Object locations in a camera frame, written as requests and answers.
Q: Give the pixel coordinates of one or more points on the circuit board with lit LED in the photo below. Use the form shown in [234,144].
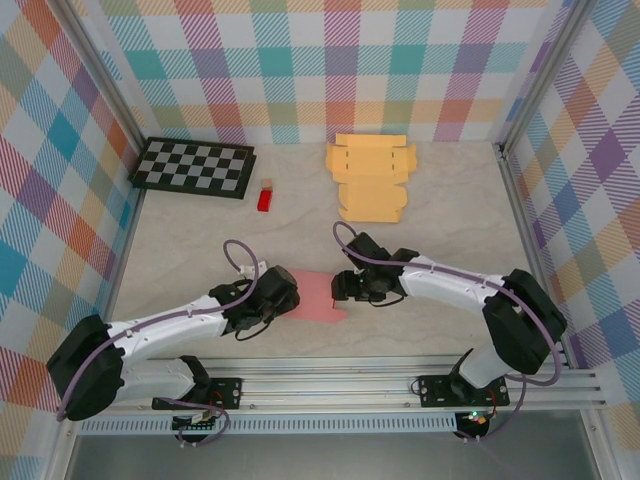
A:
[475,417]

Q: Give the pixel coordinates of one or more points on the yellow paper box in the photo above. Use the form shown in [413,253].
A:
[367,160]

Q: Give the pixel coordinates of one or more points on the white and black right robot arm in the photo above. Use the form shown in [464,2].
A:
[450,282]

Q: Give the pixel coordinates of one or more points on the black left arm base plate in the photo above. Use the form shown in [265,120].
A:
[231,392]

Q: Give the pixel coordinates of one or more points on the black and grey checkerboard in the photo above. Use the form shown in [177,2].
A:
[192,167]

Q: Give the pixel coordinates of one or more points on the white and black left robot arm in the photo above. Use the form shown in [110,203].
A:
[165,325]

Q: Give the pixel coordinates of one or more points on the aluminium frame post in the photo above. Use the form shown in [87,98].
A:
[102,70]
[542,75]

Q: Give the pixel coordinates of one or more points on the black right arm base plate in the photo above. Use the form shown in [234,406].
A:
[435,392]

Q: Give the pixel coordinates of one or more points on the aluminium frame side rail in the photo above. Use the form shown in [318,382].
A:
[530,245]

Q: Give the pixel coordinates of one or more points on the small green circuit board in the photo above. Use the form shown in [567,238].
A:
[197,422]

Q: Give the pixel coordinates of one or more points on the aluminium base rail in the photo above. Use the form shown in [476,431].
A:
[325,385]

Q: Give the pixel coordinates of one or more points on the pink paper box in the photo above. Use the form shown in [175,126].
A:
[315,295]

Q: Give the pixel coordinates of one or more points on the red block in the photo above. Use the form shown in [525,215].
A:
[265,200]

